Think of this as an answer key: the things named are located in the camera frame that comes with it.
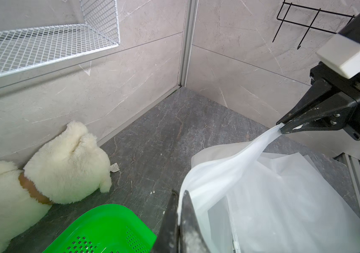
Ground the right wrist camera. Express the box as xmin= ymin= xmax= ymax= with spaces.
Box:
xmin=316 ymin=14 xmax=360 ymax=79

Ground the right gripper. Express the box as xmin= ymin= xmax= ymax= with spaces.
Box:
xmin=276 ymin=62 xmax=360 ymax=141

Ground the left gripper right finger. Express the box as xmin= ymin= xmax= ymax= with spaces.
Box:
xmin=179 ymin=191 xmax=210 ymax=253

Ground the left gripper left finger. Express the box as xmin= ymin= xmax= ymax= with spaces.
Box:
xmin=150 ymin=190 xmax=179 ymax=253

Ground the white wire wall basket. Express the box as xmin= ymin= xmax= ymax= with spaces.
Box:
xmin=0 ymin=1 xmax=120 ymax=78

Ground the green plastic basket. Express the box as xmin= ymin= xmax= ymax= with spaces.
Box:
xmin=44 ymin=204 xmax=157 ymax=253

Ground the black wire hook rack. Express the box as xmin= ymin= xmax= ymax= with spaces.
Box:
xmin=272 ymin=1 xmax=356 ymax=50

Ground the clear zip-top bag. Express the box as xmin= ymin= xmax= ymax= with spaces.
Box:
xmin=180 ymin=125 xmax=360 ymax=253

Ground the white plush toy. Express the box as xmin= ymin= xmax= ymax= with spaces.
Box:
xmin=0 ymin=121 xmax=112 ymax=253

